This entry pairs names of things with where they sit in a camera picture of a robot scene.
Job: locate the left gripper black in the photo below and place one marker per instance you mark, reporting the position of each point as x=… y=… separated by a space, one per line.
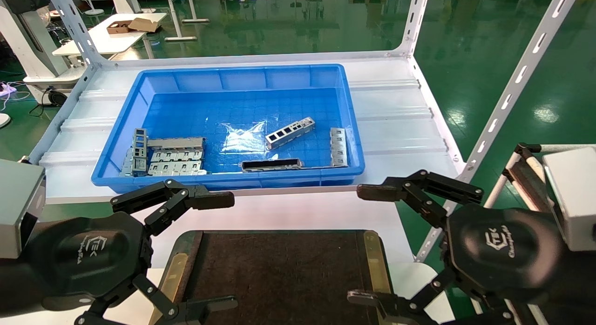
x=88 y=255

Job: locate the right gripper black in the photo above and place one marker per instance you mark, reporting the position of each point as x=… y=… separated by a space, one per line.
x=507 y=255

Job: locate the silver perforated metal bracket part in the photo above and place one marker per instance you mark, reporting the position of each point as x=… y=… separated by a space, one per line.
x=289 y=132

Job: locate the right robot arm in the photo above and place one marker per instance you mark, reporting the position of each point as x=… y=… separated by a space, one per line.
x=577 y=287

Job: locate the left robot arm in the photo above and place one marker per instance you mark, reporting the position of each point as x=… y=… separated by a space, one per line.
x=14 y=287

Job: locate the dark metal channel part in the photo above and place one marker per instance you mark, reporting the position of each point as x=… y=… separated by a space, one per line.
x=271 y=165

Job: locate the long grey metal channel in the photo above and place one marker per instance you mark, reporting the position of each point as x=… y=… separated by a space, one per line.
x=177 y=142

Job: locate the dark work mat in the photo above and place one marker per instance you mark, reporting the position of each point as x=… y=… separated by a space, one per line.
x=279 y=278

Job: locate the white metal shelf rack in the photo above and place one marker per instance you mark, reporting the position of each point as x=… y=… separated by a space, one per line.
x=396 y=111

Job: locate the blue plastic bin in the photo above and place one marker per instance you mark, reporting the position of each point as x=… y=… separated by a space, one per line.
x=242 y=78

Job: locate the black round floor device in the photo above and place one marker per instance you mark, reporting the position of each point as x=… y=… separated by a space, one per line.
x=58 y=98

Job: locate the white round floor base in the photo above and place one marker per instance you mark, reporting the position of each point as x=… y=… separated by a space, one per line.
x=3 y=121

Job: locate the white desk with leg base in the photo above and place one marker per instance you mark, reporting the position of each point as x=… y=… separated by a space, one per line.
x=181 y=37

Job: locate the white work table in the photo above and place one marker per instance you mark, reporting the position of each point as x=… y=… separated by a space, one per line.
x=107 y=41

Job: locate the open cardboard box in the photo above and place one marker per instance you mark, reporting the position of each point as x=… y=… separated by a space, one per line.
x=144 y=24

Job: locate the white pole stand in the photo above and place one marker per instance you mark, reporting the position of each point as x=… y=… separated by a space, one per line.
x=95 y=11

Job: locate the white machine housing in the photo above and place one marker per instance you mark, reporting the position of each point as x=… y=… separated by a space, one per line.
x=28 y=36

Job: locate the silver bracket with square cutouts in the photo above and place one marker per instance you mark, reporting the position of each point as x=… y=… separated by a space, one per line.
x=177 y=155
x=176 y=168

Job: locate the small grey metal bracket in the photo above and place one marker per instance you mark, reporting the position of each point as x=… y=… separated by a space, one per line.
x=126 y=165

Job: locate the upright grey perforated bracket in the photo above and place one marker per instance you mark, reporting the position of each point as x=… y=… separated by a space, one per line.
x=139 y=150

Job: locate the white tube frame black clamps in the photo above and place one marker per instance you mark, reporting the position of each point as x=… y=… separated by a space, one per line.
x=524 y=176

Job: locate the silver bracket with four bumps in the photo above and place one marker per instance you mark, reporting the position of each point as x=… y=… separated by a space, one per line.
x=338 y=147

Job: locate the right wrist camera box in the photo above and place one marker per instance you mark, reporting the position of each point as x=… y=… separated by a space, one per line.
x=575 y=194

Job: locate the white pedestal column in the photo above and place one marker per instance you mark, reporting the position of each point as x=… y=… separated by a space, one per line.
x=122 y=1

